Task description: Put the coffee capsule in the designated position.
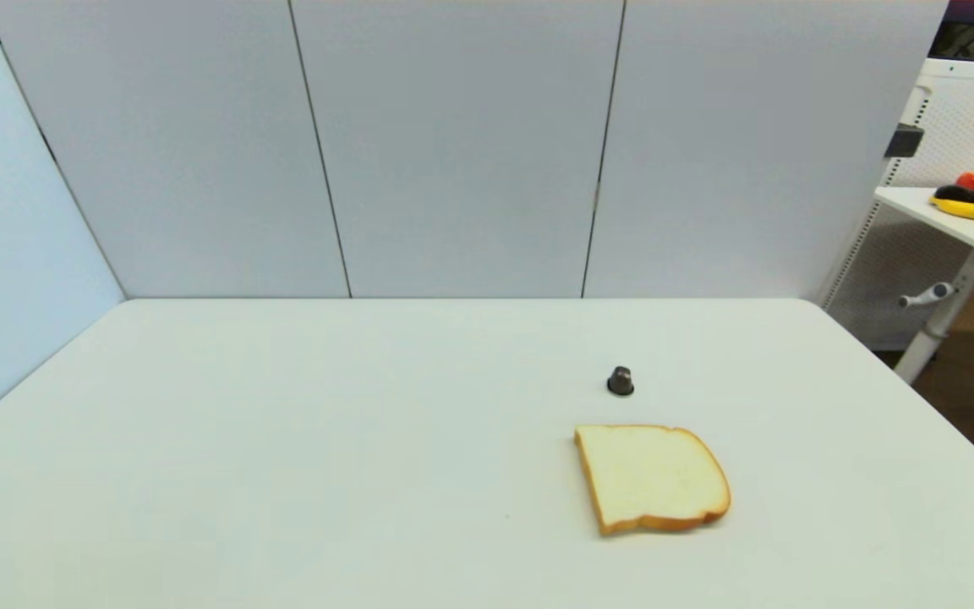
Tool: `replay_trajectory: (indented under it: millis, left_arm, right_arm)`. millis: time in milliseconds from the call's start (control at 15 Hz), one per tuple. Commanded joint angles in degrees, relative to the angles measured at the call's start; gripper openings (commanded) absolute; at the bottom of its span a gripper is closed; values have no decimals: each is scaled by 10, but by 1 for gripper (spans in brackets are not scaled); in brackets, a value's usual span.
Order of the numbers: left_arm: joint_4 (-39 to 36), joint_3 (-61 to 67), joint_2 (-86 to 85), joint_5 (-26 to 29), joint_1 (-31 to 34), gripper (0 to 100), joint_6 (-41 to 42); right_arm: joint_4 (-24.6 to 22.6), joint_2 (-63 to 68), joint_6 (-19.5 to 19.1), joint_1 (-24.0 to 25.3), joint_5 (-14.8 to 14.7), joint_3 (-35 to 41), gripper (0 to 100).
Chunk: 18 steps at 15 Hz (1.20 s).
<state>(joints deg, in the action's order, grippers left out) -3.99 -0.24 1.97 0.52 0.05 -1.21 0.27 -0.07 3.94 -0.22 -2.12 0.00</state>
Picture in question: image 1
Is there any white bread slice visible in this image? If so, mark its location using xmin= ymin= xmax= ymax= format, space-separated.
xmin=573 ymin=424 xmax=732 ymax=538

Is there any small black box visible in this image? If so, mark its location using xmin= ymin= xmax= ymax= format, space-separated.
xmin=884 ymin=123 xmax=926 ymax=159

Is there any white side table leg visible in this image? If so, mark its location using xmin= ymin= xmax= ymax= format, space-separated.
xmin=893 ymin=250 xmax=974 ymax=385

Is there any white side table top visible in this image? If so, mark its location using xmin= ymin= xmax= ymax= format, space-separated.
xmin=874 ymin=186 xmax=974 ymax=276

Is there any yellow banana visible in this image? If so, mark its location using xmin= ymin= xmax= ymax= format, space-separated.
xmin=928 ymin=195 xmax=974 ymax=222

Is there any white perforated panel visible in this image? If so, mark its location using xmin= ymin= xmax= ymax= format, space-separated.
xmin=822 ymin=58 xmax=974 ymax=352

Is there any grey table crank handle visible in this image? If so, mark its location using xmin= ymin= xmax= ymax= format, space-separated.
xmin=898 ymin=283 xmax=957 ymax=310

